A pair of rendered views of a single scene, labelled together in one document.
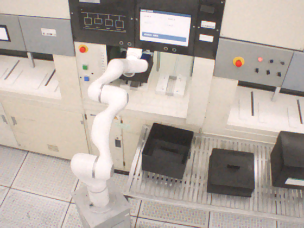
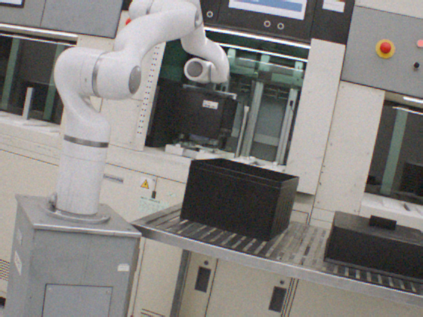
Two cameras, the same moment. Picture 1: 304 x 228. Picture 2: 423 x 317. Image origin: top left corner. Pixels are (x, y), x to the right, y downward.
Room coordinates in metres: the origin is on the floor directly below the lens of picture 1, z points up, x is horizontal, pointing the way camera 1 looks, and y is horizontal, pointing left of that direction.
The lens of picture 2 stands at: (-0.31, -0.14, 1.11)
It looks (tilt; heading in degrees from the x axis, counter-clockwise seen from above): 6 degrees down; 5
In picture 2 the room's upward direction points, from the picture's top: 12 degrees clockwise
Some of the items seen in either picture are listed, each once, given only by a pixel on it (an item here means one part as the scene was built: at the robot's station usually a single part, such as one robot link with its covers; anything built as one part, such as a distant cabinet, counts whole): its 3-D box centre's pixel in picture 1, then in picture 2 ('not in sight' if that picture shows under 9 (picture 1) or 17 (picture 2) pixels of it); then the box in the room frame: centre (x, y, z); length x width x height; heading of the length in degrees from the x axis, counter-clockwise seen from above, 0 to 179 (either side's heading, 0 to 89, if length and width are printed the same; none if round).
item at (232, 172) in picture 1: (232, 170); (378, 238); (1.19, -0.53, 0.83); 0.29 x 0.29 x 0.13; 82
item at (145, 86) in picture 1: (136, 79); (196, 151); (1.96, 0.12, 0.89); 0.22 x 0.21 x 0.04; 171
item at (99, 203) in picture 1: (98, 192); (79, 177); (0.98, 0.29, 0.85); 0.19 x 0.19 x 0.18
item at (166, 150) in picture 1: (167, 150); (242, 196); (1.33, -0.11, 0.85); 0.28 x 0.28 x 0.17; 76
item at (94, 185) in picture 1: (88, 171); (84, 93); (0.99, 0.32, 1.07); 0.19 x 0.12 x 0.24; 79
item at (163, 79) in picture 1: (171, 84); (258, 165); (1.92, -0.14, 0.89); 0.22 x 0.21 x 0.04; 171
